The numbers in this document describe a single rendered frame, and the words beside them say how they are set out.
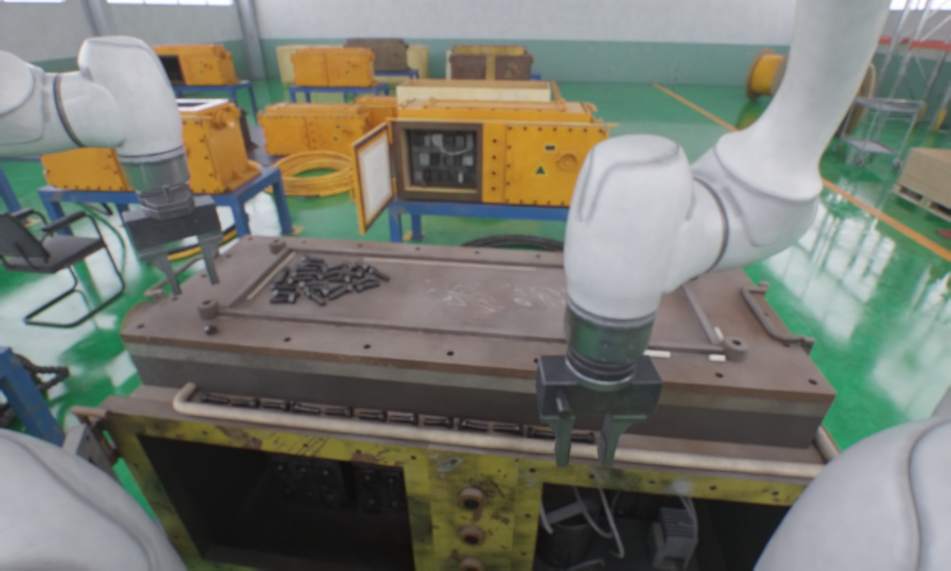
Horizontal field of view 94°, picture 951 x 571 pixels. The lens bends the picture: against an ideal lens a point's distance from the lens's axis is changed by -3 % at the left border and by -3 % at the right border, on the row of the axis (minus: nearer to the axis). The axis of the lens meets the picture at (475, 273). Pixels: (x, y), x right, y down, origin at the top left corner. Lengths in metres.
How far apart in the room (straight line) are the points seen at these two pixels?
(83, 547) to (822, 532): 0.34
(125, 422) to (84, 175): 3.82
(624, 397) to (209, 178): 3.84
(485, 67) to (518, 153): 5.89
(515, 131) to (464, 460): 2.70
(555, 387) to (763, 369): 0.50
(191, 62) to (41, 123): 10.51
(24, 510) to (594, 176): 0.40
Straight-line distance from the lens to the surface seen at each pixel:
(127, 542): 0.31
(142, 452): 1.20
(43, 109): 0.85
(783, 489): 0.97
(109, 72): 0.82
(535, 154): 3.35
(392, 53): 12.24
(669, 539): 1.31
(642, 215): 0.40
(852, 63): 0.45
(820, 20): 0.42
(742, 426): 0.95
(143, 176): 0.85
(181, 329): 1.05
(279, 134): 7.42
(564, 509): 1.16
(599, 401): 0.54
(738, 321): 1.05
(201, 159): 4.12
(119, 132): 0.83
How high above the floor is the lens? 1.89
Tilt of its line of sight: 30 degrees down
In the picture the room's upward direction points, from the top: straight up
